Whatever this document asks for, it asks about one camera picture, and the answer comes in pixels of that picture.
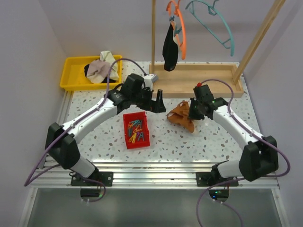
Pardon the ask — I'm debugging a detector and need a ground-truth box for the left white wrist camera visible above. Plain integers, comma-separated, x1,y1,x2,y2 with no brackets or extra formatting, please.
143,74,159,89

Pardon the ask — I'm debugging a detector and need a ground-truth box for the teal plastic hanger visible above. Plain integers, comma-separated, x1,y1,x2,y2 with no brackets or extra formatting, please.
185,0,235,57

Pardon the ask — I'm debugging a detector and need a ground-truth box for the black underwear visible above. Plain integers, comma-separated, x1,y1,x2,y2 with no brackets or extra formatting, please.
162,20,179,71

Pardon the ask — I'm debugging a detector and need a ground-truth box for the dark teal clothespin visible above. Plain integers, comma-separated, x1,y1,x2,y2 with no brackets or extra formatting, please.
127,127,133,137

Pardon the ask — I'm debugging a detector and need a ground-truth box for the yellow clothespin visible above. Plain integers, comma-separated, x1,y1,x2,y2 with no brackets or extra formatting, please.
128,134,136,143

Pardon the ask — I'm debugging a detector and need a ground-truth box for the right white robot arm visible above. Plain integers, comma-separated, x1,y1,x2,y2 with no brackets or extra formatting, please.
189,83,279,186

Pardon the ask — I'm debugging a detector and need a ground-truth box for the left wooden rack post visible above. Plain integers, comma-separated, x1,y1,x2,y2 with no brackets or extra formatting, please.
151,0,156,74

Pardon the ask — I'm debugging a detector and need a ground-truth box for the pale green cloth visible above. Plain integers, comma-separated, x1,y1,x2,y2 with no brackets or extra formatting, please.
100,51,119,81

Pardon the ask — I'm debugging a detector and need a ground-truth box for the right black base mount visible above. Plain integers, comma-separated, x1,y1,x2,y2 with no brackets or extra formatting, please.
196,172,233,187

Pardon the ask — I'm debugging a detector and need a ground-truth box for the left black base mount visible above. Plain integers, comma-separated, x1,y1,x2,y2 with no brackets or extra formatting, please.
69,171,114,187

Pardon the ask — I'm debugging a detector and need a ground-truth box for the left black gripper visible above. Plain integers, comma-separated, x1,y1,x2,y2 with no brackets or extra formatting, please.
131,87,166,114

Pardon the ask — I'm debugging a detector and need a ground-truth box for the red plastic bin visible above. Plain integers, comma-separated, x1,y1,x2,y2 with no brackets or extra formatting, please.
123,112,150,149

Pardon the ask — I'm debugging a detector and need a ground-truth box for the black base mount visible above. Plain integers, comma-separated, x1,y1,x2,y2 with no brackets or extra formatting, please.
69,171,114,187
196,172,233,187

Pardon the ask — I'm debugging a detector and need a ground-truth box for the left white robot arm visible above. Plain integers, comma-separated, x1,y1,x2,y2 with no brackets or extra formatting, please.
45,73,166,186

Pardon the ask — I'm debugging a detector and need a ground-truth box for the wooden rack base tray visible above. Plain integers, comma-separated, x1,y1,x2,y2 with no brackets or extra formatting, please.
153,63,244,99

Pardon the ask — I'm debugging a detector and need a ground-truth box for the wooden rack post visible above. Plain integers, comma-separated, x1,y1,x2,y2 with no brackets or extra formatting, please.
232,0,285,85
151,0,156,74

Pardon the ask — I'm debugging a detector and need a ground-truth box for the yellow plastic tray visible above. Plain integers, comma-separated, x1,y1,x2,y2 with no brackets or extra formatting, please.
59,55,123,91

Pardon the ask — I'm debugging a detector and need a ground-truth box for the orange clothespin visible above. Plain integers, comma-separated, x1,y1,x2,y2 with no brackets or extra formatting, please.
133,126,143,133

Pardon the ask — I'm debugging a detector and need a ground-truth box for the orange plastic hanger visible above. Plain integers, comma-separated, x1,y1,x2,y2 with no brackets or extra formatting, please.
166,0,187,60

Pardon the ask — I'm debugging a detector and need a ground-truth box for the aluminium rail frame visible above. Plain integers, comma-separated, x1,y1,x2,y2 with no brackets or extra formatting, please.
29,89,281,190

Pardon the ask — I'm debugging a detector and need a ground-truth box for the brown orange underwear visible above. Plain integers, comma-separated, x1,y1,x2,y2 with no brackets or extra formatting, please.
167,101,197,135

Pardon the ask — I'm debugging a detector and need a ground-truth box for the right wooden rack post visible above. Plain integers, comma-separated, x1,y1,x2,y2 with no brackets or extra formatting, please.
232,0,285,85

